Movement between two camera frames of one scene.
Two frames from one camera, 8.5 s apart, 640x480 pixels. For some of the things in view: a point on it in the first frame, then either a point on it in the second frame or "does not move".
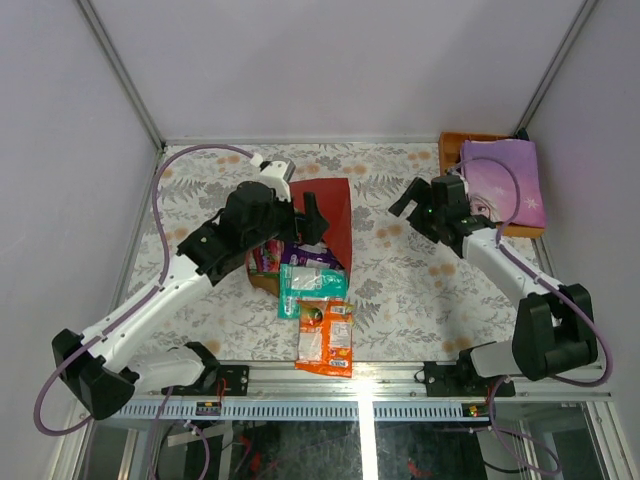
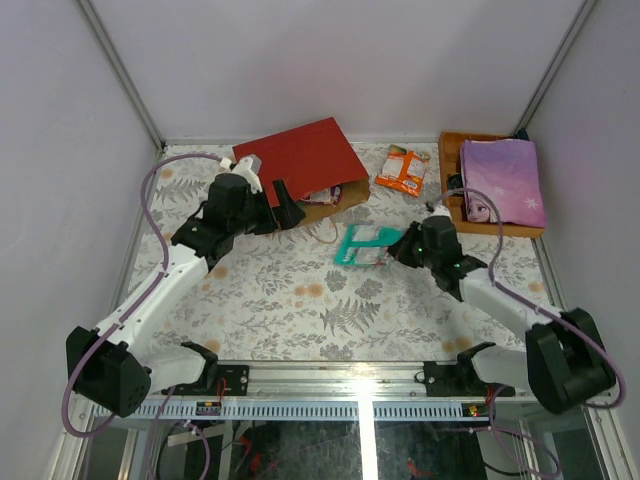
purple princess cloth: [492, 190] does not move
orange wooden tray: [449, 150] does not move
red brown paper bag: [334, 205] -> [309, 158]
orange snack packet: [325, 336] -> [403, 170]
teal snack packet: [297, 282] -> [367, 245]
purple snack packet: [316, 255] -> [330, 195]
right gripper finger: [419, 191] -> [401, 248]
